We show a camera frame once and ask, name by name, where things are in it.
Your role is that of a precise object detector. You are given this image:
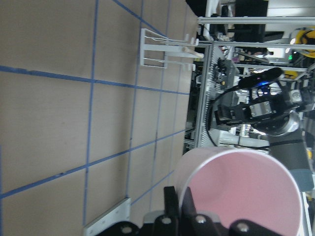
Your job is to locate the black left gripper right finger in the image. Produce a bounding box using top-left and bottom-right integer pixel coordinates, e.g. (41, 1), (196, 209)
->
(182, 187), (196, 218)

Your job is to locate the white wire cup rack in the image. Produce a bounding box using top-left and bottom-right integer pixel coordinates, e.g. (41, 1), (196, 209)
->
(139, 28), (204, 71)

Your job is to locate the yellow hard hat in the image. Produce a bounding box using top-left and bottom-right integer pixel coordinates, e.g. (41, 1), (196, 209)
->
(295, 26), (315, 59)

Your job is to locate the black braided camera cable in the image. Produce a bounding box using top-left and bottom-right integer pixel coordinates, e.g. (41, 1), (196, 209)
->
(205, 85), (243, 148)

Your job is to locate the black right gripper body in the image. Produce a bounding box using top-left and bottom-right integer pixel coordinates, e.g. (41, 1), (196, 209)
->
(214, 88), (302, 135)

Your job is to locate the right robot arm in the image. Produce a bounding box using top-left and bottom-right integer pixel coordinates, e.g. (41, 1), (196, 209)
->
(212, 88), (315, 192)

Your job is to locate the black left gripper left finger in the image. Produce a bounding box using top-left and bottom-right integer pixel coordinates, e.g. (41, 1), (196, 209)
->
(163, 186), (180, 218)

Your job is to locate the pink cup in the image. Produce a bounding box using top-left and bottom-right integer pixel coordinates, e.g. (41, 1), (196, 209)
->
(174, 147), (302, 236)

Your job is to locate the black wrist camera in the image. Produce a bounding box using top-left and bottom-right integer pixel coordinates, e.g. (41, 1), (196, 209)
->
(238, 67), (284, 89)

